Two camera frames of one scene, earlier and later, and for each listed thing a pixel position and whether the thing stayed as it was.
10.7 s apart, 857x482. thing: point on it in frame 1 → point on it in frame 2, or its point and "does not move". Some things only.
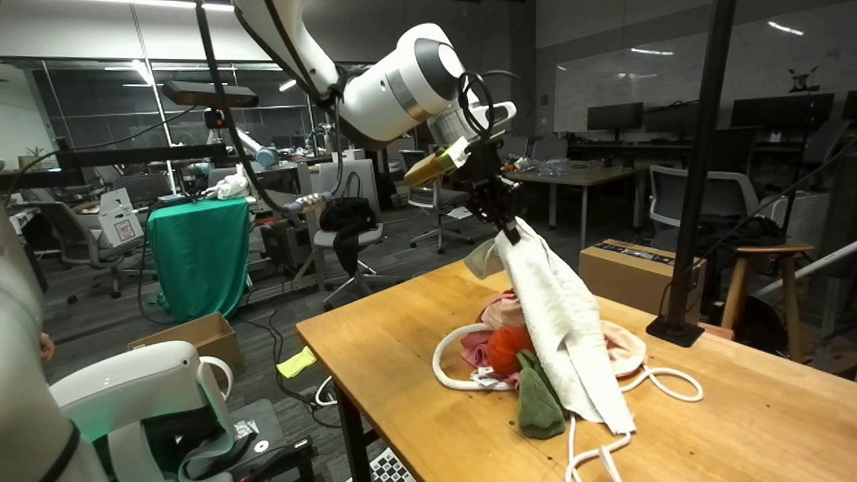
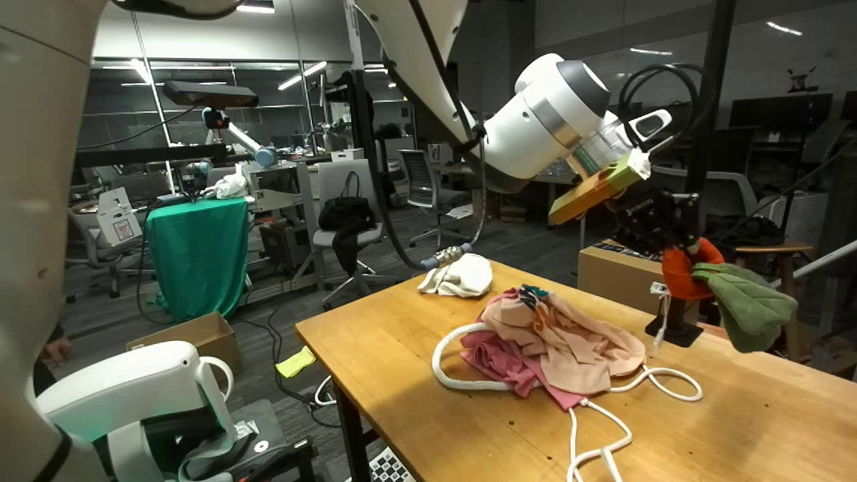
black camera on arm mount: [211, 95] does not move
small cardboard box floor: [210, 336] does not move
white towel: [565, 328] → [465, 275]
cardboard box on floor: [636, 274] does not move
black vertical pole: [677, 324] does not move
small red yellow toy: [509, 350] → [750, 309]
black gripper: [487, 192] → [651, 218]
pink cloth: [497, 313] → [511, 366]
